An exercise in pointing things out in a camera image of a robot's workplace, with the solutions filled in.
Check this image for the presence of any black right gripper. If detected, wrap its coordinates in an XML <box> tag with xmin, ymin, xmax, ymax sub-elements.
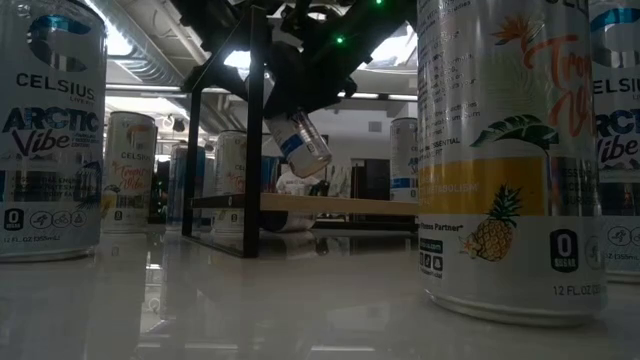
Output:
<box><xmin>263</xmin><ymin>19</ymin><xmax>381</xmax><ymax>121</ymax></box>

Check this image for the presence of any Celsius Arctic Vibe can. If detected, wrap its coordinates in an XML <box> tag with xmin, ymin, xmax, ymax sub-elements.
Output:
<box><xmin>589</xmin><ymin>0</ymin><xmax>640</xmax><ymax>285</ymax></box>
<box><xmin>389</xmin><ymin>117</ymin><xmax>419</xmax><ymax>202</ymax></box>
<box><xmin>263</xmin><ymin>110</ymin><xmax>334</xmax><ymax>180</ymax></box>
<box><xmin>0</xmin><ymin>0</ymin><xmax>108</xmax><ymax>264</ymax></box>

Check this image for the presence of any wooden shelf with black frame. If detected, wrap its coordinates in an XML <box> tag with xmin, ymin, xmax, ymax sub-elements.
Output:
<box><xmin>180</xmin><ymin>5</ymin><xmax>419</xmax><ymax>260</ymax></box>

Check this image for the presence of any silver ventilation duct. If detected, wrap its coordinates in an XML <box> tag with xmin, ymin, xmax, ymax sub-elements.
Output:
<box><xmin>87</xmin><ymin>0</ymin><xmax>211</xmax><ymax>89</ymax></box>

